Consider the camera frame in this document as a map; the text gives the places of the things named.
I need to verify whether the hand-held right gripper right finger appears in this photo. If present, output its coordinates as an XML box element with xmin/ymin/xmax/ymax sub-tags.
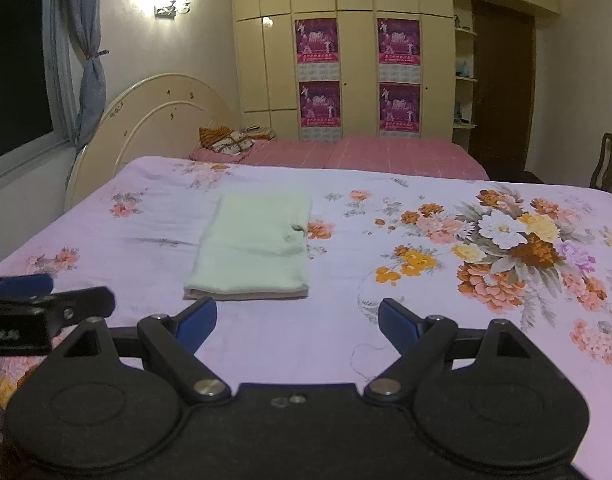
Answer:
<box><xmin>363</xmin><ymin>297</ymin><xmax>542</xmax><ymax>403</ymax></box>

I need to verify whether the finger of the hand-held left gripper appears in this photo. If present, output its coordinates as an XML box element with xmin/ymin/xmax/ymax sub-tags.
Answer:
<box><xmin>46</xmin><ymin>286</ymin><xmax>117</xmax><ymax>338</ymax></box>
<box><xmin>0</xmin><ymin>273</ymin><xmax>55</xmax><ymax>302</ymax></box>

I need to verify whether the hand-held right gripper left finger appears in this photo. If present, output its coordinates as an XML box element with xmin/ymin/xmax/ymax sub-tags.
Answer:
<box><xmin>48</xmin><ymin>296</ymin><xmax>233</xmax><ymax>403</ymax></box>

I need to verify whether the pale green small garment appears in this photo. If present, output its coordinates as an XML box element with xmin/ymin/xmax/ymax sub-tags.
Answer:
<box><xmin>183</xmin><ymin>192</ymin><xmax>313</xmax><ymax>302</ymax></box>

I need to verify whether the floral lilac bedsheet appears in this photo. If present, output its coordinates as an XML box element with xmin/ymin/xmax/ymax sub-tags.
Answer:
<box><xmin>0</xmin><ymin>156</ymin><xmax>612</xmax><ymax>476</ymax></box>

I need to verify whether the pink bedspread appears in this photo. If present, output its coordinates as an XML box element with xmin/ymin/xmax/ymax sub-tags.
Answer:
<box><xmin>188</xmin><ymin>135</ymin><xmax>491</xmax><ymax>181</ymax></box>

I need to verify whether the orange patterned pillow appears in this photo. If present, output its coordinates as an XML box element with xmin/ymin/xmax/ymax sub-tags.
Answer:
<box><xmin>198</xmin><ymin>125</ymin><xmax>276</xmax><ymax>157</ymax></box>

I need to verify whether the cream curved headboard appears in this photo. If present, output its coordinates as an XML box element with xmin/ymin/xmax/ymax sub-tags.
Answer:
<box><xmin>63</xmin><ymin>73</ymin><xmax>242</xmax><ymax>213</ymax></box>

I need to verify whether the dark window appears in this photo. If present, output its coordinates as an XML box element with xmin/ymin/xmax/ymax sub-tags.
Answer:
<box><xmin>0</xmin><ymin>0</ymin><xmax>79</xmax><ymax>186</ymax></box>

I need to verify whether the grey blue curtain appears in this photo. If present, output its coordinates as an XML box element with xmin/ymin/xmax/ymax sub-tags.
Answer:
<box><xmin>43</xmin><ymin>0</ymin><xmax>109</xmax><ymax>150</ymax></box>

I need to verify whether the dark brown door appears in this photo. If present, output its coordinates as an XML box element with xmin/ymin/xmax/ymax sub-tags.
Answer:
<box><xmin>470</xmin><ymin>0</ymin><xmax>537</xmax><ymax>175</ymax></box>

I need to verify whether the dark wooden chair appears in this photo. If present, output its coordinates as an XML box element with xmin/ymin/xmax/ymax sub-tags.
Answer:
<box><xmin>589</xmin><ymin>132</ymin><xmax>612</xmax><ymax>198</ymax></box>

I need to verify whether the cream wardrobe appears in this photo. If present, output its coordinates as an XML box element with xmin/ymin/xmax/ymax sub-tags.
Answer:
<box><xmin>229</xmin><ymin>0</ymin><xmax>560</xmax><ymax>153</ymax></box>

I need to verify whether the magenta wall poster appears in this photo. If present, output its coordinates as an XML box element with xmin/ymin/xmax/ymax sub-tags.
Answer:
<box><xmin>298</xmin><ymin>80</ymin><xmax>343</xmax><ymax>141</ymax></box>
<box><xmin>377</xmin><ymin>17</ymin><xmax>421</xmax><ymax>80</ymax></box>
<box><xmin>294</xmin><ymin>18</ymin><xmax>339</xmax><ymax>79</ymax></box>
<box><xmin>378</xmin><ymin>81</ymin><xmax>422</xmax><ymax>139</ymax></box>

